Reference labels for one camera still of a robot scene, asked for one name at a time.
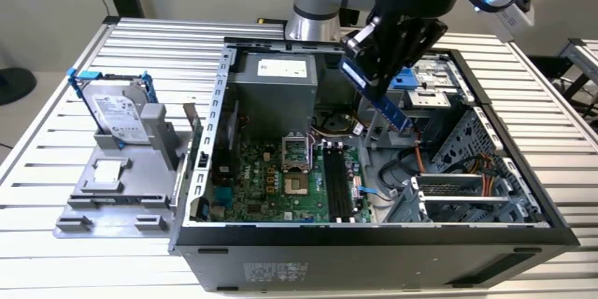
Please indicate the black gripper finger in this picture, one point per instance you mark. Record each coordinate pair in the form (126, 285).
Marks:
(387, 43)
(421, 36)

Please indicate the blue RAM stick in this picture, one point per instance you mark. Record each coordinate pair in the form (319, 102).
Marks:
(396, 117)

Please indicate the black RAM slot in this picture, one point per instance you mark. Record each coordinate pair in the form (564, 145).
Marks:
(341, 180)
(329, 180)
(347, 180)
(335, 180)

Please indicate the blue plastic drive latch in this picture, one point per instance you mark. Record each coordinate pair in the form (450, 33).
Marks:
(405, 80)

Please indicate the grey optical drive cage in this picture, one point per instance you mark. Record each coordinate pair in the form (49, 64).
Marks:
(429, 100)

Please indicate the black cooler fan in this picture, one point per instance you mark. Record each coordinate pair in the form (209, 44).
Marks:
(333, 122)

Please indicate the small yellow black connector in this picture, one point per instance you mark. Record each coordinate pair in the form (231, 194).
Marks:
(260, 20)

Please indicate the grey power supply unit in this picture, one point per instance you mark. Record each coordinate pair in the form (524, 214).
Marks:
(275, 103)

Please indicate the metal slat side table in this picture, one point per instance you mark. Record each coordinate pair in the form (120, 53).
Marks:
(580, 52)

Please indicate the CPU socket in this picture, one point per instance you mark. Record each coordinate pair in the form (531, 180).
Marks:
(296, 183)

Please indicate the grey disk bay cage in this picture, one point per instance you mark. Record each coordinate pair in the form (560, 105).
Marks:
(462, 200)

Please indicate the green motherboard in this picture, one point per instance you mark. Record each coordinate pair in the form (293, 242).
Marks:
(299, 204)

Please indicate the hard disk in blue carrier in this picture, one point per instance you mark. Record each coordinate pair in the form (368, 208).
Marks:
(116, 117)

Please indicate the black open PC case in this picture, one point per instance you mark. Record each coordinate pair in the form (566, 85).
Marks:
(327, 260)

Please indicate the grey parts rack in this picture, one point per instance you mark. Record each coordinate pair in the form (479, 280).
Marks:
(140, 173)

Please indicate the silver CPU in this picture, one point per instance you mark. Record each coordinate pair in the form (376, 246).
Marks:
(106, 170)

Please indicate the black round chair base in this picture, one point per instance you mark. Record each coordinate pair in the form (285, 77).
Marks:
(16, 85)

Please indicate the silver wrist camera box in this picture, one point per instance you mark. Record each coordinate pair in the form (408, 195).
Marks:
(511, 20)

